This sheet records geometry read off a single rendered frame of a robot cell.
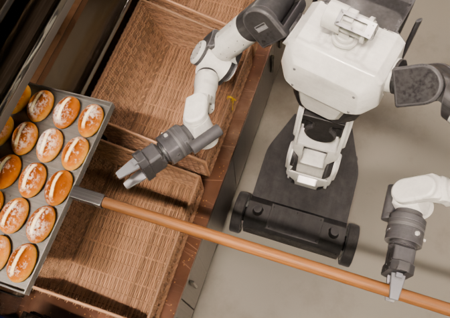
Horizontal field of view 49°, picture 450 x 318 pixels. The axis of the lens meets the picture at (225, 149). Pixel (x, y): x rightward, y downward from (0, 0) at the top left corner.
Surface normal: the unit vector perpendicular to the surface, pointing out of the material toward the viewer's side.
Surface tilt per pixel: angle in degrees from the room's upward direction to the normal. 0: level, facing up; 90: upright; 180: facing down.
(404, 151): 0
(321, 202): 0
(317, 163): 10
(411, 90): 46
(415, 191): 38
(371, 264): 0
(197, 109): 24
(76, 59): 70
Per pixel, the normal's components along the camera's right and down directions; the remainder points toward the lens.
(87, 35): 0.87, 0.13
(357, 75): -0.41, 0.29
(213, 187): -0.06, -0.39
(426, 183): -0.63, -0.47
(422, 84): -0.61, 0.15
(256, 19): -0.46, 0.73
